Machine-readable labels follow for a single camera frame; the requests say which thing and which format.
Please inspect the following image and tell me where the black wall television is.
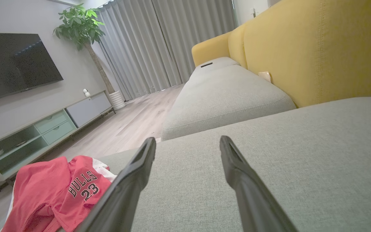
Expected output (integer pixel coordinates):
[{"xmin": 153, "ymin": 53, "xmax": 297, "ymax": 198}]
[{"xmin": 0, "ymin": 32, "xmax": 64, "ymax": 105}]

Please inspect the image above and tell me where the grey curtain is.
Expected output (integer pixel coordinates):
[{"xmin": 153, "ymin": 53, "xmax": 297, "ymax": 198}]
[
  {"xmin": 151, "ymin": 0, "xmax": 238, "ymax": 87},
  {"xmin": 96, "ymin": 0, "xmax": 186, "ymax": 101}
]

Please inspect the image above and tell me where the white ribbed plant pot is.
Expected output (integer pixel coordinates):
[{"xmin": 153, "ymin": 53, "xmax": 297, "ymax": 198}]
[{"xmin": 108, "ymin": 90, "xmax": 127, "ymax": 111}]

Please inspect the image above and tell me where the red white basketball jersey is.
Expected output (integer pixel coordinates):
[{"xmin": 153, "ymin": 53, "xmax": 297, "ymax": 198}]
[{"xmin": 0, "ymin": 155, "xmax": 118, "ymax": 232}]

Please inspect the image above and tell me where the green leafy indoor tree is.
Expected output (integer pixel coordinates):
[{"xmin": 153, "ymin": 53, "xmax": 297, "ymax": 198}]
[{"xmin": 53, "ymin": 3, "xmax": 116, "ymax": 94}]

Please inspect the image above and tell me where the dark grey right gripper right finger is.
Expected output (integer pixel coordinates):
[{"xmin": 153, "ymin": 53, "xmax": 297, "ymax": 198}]
[{"xmin": 220, "ymin": 136, "xmax": 299, "ymax": 232}]

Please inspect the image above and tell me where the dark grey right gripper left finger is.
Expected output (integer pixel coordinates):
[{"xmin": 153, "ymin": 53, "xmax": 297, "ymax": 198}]
[{"xmin": 75, "ymin": 137, "xmax": 157, "ymax": 232}]

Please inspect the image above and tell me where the grey mint television cabinet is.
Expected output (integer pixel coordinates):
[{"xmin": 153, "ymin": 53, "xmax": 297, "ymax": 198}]
[{"xmin": 0, "ymin": 90, "xmax": 117, "ymax": 207}]

